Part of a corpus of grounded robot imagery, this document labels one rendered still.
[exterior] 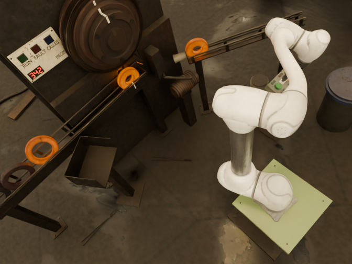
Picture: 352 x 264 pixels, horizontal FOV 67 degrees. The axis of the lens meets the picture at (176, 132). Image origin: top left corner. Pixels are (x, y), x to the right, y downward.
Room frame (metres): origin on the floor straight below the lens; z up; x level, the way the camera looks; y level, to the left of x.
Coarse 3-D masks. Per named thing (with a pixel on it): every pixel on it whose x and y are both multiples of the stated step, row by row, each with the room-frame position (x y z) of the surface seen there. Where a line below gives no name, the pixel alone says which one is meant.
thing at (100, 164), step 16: (80, 144) 1.01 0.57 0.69; (96, 144) 1.02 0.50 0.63; (112, 144) 0.96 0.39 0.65; (80, 160) 0.94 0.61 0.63; (96, 160) 0.92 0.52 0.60; (112, 160) 0.88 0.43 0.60; (64, 176) 0.82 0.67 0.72; (80, 176) 0.86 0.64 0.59; (96, 176) 0.82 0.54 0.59; (112, 176) 0.88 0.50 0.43; (128, 192) 0.87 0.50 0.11
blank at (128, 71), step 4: (128, 68) 1.36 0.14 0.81; (132, 68) 1.36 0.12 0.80; (120, 72) 1.35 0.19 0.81; (124, 72) 1.34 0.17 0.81; (128, 72) 1.34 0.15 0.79; (132, 72) 1.35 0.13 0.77; (136, 72) 1.36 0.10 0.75; (120, 76) 1.32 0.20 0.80; (124, 76) 1.33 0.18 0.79; (132, 76) 1.37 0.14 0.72; (136, 76) 1.36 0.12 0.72; (120, 80) 1.32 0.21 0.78; (124, 80) 1.32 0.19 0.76; (132, 80) 1.35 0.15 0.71; (120, 84) 1.31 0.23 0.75; (124, 84) 1.32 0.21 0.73; (128, 84) 1.33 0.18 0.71; (132, 84) 1.34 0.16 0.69; (124, 88) 1.31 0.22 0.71
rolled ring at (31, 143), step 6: (36, 138) 1.10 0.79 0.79; (42, 138) 1.10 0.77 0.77; (48, 138) 1.10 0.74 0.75; (30, 144) 1.08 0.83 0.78; (54, 144) 1.08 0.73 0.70; (30, 150) 1.05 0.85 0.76; (54, 150) 1.06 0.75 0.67; (30, 156) 1.04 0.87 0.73; (48, 156) 1.05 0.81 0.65; (36, 162) 1.02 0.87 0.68; (42, 162) 1.02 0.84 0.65
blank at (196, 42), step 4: (192, 40) 1.42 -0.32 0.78; (196, 40) 1.41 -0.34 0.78; (200, 40) 1.40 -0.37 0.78; (204, 40) 1.41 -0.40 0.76; (188, 44) 1.43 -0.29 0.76; (192, 44) 1.41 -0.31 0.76; (196, 44) 1.40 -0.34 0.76; (200, 44) 1.40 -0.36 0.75; (204, 44) 1.40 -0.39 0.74; (188, 48) 1.41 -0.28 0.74; (192, 48) 1.41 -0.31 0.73; (204, 48) 1.40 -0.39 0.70; (188, 52) 1.42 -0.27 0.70; (192, 52) 1.41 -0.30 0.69; (196, 52) 1.42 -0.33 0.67; (200, 52) 1.40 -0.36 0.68; (196, 56) 1.41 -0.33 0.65
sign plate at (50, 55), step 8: (48, 32) 1.34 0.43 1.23; (32, 40) 1.30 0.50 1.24; (40, 40) 1.31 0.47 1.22; (56, 40) 1.34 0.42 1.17; (24, 48) 1.27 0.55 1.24; (40, 48) 1.30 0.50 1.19; (48, 48) 1.32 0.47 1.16; (56, 48) 1.33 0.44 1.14; (8, 56) 1.25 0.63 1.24; (16, 56) 1.25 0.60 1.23; (32, 56) 1.28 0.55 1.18; (40, 56) 1.29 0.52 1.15; (48, 56) 1.30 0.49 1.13; (56, 56) 1.32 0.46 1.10; (64, 56) 1.33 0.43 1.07; (16, 64) 1.24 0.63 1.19; (24, 64) 1.25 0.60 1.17; (32, 64) 1.26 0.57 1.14; (40, 64) 1.28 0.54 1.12; (48, 64) 1.29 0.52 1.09; (56, 64) 1.31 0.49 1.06; (24, 72) 1.24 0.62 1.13; (32, 72) 1.25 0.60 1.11; (32, 80) 1.24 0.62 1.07
